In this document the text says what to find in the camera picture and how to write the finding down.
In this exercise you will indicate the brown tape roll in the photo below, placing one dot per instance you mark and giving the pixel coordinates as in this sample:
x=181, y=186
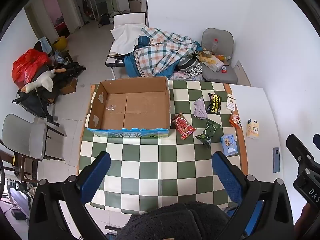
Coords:
x=206, y=53

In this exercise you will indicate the person's dark fleece clothing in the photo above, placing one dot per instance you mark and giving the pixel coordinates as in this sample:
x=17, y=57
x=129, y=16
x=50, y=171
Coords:
x=175, y=222

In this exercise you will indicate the plaid blanket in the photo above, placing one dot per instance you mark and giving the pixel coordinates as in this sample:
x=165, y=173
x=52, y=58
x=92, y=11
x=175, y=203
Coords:
x=160, y=52

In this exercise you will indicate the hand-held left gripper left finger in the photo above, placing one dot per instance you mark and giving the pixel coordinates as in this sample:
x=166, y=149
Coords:
x=96, y=175

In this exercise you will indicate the black bag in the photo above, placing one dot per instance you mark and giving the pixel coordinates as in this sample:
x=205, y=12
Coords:
x=105, y=19

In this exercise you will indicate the white tissue box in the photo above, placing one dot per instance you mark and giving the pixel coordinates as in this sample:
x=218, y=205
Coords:
x=215, y=66

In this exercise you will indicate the clear plastic bottle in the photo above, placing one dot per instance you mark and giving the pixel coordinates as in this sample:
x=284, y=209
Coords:
x=214, y=46

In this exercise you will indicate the white pillow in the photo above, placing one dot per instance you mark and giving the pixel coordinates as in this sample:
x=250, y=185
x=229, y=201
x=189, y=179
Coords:
x=125, y=38

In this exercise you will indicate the white goose plush toy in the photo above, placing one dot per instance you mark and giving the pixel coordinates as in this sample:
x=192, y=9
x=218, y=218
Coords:
x=46, y=80

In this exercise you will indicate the blue tissue pack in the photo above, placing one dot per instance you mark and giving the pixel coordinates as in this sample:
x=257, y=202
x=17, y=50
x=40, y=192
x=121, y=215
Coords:
x=228, y=145

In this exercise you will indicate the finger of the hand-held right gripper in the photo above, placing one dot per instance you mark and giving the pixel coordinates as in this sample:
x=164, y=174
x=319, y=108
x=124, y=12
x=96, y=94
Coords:
x=317, y=142
x=298, y=147

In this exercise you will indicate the light blue cloth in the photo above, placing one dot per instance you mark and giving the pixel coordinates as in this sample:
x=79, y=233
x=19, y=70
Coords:
x=45, y=44

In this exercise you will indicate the red floral snack packet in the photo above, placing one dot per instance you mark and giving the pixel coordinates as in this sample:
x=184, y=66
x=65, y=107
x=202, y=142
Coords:
x=183, y=126

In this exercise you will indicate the person's right forearm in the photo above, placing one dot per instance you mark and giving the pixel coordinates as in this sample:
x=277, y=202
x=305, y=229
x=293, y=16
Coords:
x=308, y=220

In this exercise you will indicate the cream tissue pack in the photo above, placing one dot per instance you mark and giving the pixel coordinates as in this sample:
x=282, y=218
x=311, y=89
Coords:
x=252, y=129

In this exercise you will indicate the black folding stroller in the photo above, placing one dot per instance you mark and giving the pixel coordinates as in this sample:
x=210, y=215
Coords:
x=32, y=102

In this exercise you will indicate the grey padded chair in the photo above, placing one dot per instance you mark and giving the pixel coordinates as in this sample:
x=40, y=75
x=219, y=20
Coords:
x=217, y=36
x=22, y=135

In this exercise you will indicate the light purple cloth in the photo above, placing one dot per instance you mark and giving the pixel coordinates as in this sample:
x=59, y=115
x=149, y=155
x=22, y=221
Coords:
x=200, y=108

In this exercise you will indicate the white flat board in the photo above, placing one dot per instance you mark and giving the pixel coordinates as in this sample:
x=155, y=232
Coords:
x=243, y=73

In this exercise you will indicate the small red box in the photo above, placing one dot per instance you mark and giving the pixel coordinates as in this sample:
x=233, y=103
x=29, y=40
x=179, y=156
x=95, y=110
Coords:
x=224, y=70

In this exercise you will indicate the black patterned cloth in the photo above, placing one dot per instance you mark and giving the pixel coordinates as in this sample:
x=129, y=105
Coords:
x=191, y=66

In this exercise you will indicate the black wipes packet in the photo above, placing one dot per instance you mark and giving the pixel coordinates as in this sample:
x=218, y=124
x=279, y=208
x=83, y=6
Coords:
x=213, y=103

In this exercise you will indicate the grey blue smartphone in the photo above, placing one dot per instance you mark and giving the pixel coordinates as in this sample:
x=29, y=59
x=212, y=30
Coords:
x=275, y=160

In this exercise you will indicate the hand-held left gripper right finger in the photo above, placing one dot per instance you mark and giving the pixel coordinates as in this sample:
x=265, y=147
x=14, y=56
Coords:
x=225, y=172

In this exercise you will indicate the pink clothes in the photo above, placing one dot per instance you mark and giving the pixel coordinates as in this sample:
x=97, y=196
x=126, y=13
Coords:
x=185, y=77

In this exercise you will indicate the small orange snack packet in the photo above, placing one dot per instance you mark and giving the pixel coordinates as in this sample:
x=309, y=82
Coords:
x=235, y=120

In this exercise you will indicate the red plastic bag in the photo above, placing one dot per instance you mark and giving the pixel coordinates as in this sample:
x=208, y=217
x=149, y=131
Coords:
x=26, y=66

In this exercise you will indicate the brown wooden furniture frame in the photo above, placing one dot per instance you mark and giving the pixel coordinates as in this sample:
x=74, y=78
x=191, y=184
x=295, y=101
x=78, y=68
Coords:
x=23, y=165

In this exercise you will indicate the green white checkered tablecloth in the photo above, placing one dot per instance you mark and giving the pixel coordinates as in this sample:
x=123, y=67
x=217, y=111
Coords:
x=150, y=160

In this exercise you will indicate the small white paper box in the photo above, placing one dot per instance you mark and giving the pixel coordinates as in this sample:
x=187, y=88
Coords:
x=231, y=102

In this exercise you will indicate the yellow basin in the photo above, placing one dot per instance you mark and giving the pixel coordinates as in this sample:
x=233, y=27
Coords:
x=60, y=43

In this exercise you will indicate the small brown cardboard box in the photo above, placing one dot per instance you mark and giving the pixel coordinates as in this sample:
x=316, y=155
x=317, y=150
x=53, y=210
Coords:
x=68, y=86

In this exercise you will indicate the green snack packet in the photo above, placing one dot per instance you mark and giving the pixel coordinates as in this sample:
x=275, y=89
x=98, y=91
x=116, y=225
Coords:
x=207, y=133

